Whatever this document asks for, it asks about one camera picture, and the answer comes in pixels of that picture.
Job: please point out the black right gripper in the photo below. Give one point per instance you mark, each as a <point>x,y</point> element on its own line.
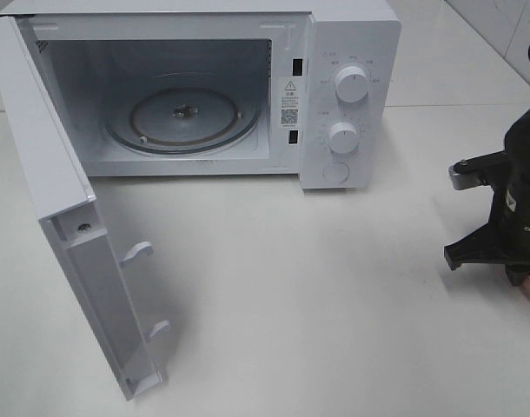
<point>505,239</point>

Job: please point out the round door release button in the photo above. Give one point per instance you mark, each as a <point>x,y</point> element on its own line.
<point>336,172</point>

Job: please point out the white microwave door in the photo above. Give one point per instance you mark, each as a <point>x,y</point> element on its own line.
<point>69,216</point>

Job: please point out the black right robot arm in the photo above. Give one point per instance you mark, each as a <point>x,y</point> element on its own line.
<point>517,147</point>

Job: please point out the white lower timer knob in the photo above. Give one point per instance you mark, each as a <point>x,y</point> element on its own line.
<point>343,138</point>

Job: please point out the white upper power knob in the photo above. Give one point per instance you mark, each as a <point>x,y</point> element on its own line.
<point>351,83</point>

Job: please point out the white microwave oven body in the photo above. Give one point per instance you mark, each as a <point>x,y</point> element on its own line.
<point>91,47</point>

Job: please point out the glass microwave turntable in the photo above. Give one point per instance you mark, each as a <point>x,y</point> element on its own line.
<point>184,114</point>

